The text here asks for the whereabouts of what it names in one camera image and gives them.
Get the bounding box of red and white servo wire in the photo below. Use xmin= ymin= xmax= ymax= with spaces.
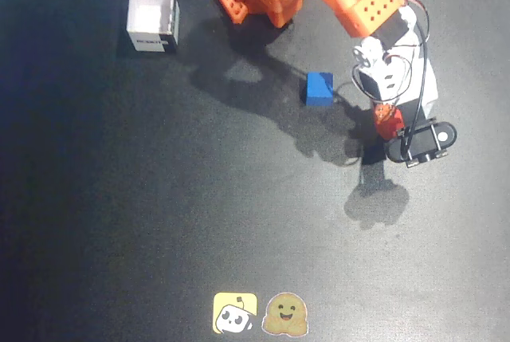
xmin=402 ymin=0 xmax=431 ymax=45

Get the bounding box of blue cube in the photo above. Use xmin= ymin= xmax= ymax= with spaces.
xmin=304 ymin=72 xmax=335 ymax=108

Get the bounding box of hugging face emoji sticker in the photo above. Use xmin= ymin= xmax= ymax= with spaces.
xmin=261 ymin=291 xmax=310 ymax=337

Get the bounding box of open white cardboard box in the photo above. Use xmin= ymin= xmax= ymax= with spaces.
xmin=126 ymin=0 xmax=181 ymax=54

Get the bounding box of black webcam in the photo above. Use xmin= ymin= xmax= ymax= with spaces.
xmin=383 ymin=100 xmax=458 ymax=170

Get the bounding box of black camera cable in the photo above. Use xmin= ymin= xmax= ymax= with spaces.
xmin=402 ymin=21 xmax=430 ymax=151

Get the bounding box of yellow robot sticker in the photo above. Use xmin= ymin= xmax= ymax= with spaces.
xmin=212 ymin=292 xmax=259 ymax=335

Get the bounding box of black table mat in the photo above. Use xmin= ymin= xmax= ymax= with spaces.
xmin=0 ymin=0 xmax=510 ymax=342

